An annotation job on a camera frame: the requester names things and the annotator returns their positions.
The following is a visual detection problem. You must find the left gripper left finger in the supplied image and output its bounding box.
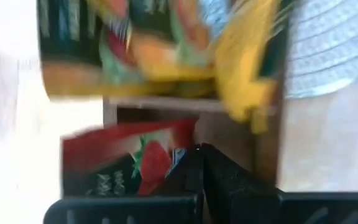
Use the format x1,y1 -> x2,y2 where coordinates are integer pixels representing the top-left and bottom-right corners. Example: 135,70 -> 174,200
165,143 -> 204,196

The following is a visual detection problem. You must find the wooden three-compartment tray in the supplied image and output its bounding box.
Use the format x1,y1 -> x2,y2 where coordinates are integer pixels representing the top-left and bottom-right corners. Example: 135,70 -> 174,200
103,0 -> 288,191

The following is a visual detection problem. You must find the round woven rope placemat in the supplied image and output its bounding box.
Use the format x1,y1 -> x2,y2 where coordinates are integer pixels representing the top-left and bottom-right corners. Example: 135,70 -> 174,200
286,0 -> 358,100

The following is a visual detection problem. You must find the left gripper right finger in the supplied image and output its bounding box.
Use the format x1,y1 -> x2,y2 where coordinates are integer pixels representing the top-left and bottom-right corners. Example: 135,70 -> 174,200
201,142 -> 282,196

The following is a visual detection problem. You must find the red tea packet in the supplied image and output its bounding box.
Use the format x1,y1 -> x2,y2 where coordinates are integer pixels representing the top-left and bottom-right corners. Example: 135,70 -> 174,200
60,117 -> 199,197

